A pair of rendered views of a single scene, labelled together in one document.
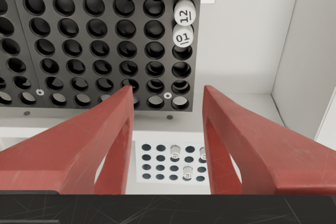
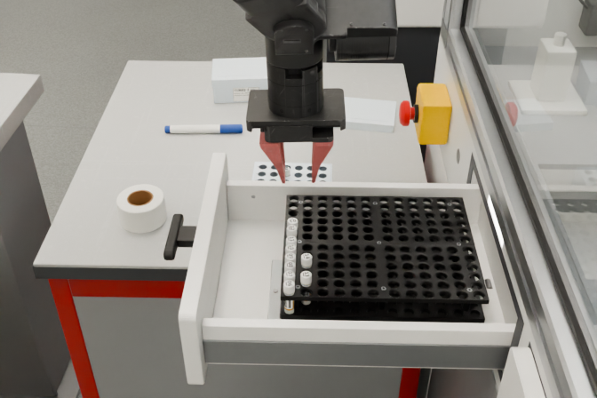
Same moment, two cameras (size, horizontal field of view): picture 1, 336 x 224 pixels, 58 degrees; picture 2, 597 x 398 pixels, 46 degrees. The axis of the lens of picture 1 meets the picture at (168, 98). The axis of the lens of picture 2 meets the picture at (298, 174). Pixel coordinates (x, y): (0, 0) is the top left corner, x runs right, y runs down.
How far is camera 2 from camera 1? 68 cm
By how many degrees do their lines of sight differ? 18
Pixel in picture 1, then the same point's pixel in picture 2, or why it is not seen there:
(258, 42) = (241, 246)
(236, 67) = (254, 234)
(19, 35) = (379, 226)
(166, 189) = (306, 159)
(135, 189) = (336, 158)
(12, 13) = (380, 234)
